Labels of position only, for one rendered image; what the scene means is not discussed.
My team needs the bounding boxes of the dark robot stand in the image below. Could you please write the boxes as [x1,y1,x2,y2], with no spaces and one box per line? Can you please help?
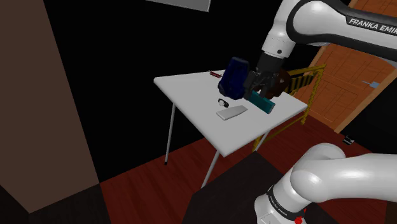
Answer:
[181,151,340,224]

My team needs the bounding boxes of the orange wooden door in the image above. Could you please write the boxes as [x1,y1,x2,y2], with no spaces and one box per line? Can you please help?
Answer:
[292,0,397,134]

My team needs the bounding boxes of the grey flat remote control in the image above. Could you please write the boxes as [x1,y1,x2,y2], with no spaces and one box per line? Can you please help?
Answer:
[216,105,249,121]

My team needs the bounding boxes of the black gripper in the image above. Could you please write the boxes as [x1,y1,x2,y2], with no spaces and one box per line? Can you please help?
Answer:
[242,52,285,101]

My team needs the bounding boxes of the brown rounded object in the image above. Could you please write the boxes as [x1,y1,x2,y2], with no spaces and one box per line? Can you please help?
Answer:
[268,69,292,100]

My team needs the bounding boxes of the white table with metal legs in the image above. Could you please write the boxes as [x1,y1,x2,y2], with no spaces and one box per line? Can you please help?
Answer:
[153,69,309,189]

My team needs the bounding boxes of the grey wall picture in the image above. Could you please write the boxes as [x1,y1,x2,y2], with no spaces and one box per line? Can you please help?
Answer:
[145,0,212,13]

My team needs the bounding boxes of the dark blue backpack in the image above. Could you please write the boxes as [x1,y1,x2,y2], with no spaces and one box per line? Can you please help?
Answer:
[218,57,251,101]

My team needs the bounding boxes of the teal box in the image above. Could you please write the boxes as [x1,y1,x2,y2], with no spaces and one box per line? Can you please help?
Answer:
[247,90,276,115]

